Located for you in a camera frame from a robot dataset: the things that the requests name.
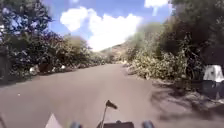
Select dirt verge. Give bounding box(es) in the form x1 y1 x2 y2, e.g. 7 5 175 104
126 66 224 122

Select grey asphalt road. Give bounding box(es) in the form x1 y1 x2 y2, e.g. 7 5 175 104
0 63 224 128

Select distant hill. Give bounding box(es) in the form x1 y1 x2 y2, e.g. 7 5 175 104
99 41 134 63

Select robot's own part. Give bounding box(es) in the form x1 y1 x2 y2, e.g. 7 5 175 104
69 121 83 128
96 99 135 128
142 120 155 128

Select row of roadside trees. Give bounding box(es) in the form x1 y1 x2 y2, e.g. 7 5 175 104
0 0 111 84

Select row of dense trees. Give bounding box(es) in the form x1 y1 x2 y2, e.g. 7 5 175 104
124 0 224 83

